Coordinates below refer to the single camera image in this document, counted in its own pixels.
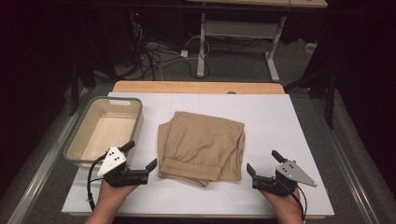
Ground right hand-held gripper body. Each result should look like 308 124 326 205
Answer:
251 160 318 198

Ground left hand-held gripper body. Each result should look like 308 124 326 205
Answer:
96 146 149 189

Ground beige pants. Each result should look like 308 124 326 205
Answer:
157 111 246 189

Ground person's right hand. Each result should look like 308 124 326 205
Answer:
260 188 302 217

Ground person's left hand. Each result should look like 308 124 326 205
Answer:
97 178 138 207

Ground white table cover sheet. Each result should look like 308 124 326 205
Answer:
61 91 335 217

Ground black stand leg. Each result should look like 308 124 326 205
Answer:
66 59 97 117
283 62 339 131

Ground small white floor box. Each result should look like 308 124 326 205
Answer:
304 41 318 54

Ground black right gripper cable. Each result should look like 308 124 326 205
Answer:
281 180 308 222

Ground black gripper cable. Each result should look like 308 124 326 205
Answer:
281 180 308 222
86 153 108 212

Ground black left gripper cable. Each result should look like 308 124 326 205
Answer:
86 153 108 212

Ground metal floor rail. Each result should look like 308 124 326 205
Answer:
311 92 381 224
6 88 90 224

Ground tangle of black floor cables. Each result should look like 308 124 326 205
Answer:
124 21 213 82

